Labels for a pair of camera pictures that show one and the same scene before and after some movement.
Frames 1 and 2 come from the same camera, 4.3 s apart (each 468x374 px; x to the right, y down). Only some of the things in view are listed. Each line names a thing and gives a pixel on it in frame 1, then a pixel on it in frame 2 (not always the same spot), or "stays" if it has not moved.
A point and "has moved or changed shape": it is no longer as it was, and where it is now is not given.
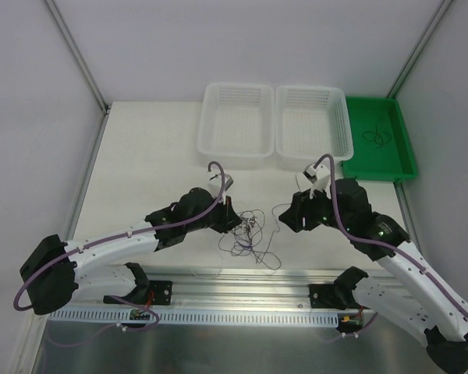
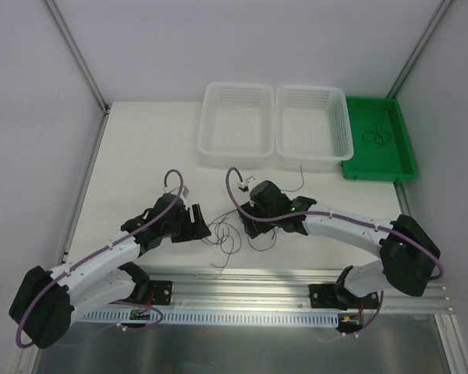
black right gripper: (297, 213) to (250, 223)
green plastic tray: (382, 149) stays
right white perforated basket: (310, 121) stays
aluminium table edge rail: (239, 290) stays
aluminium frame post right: (443, 7) stays
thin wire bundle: (244, 238) has moved or changed shape
